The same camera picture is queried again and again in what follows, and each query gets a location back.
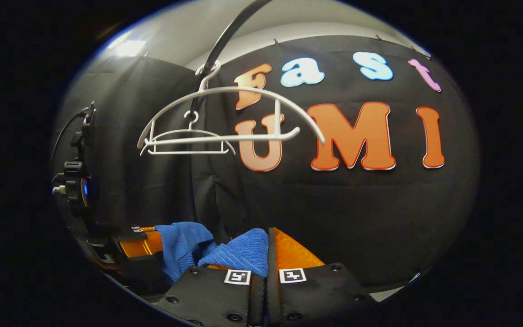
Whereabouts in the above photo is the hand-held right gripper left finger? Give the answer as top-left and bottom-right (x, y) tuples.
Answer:
(157, 265), (267, 327)

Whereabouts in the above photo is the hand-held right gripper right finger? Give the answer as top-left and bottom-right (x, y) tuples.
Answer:
(267, 227), (379, 327)

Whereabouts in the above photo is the blue corduroy jacket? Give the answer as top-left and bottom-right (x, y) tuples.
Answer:
(155, 222), (270, 286)

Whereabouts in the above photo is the white plastic clothes hanger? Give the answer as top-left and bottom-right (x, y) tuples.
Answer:
(137, 60), (326, 157)
(141, 110), (237, 156)

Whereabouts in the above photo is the ceiling light panel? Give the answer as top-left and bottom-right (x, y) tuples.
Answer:
(107, 39), (148, 59)

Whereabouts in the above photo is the black clothes rail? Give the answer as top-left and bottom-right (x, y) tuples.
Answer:
(189, 0), (273, 121)

